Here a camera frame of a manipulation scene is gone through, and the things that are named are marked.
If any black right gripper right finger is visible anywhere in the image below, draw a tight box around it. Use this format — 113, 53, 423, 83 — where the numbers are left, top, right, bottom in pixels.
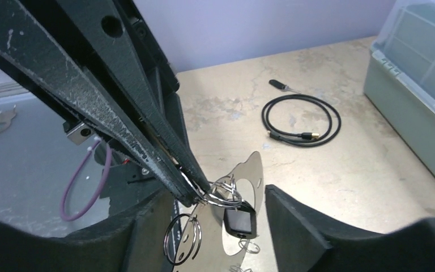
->
265, 185, 435, 271

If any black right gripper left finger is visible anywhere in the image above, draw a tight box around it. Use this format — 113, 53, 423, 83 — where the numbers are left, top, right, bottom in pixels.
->
0, 190, 173, 271

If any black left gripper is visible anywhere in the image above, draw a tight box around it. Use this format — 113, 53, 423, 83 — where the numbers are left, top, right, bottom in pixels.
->
0, 1, 210, 206

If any metal keyring plate with keys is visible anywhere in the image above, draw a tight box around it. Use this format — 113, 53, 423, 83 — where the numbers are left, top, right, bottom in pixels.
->
163, 151, 265, 271

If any green clear-lid storage box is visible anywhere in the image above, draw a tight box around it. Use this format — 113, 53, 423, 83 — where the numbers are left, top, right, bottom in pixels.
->
364, 1, 435, 177

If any black USB cable loop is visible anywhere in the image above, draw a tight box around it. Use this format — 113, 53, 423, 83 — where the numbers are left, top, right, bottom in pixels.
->
261, 93, 343, 148

